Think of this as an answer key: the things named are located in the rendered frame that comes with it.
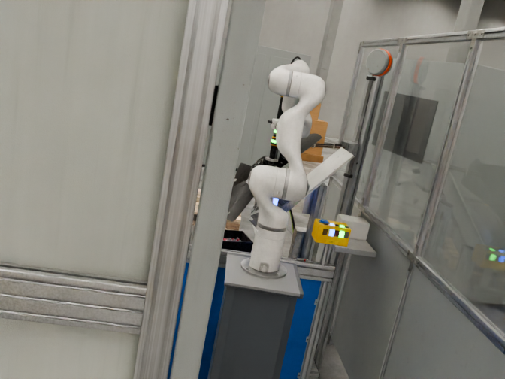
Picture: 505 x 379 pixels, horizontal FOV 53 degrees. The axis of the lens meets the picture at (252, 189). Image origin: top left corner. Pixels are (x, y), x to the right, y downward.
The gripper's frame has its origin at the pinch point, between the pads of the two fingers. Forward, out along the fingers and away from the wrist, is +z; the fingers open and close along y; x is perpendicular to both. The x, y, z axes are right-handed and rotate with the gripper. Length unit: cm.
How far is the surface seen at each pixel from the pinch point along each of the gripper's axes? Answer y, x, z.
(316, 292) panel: 29, -75, -38
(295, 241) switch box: 26, -70, 17
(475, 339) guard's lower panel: 70, -53, -106
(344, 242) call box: 35, -46, -42
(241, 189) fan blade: -12.5, -40.2, 4.2
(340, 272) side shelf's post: 55, -82, 9
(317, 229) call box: 21, -42, -41
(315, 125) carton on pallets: 203, -86, 790
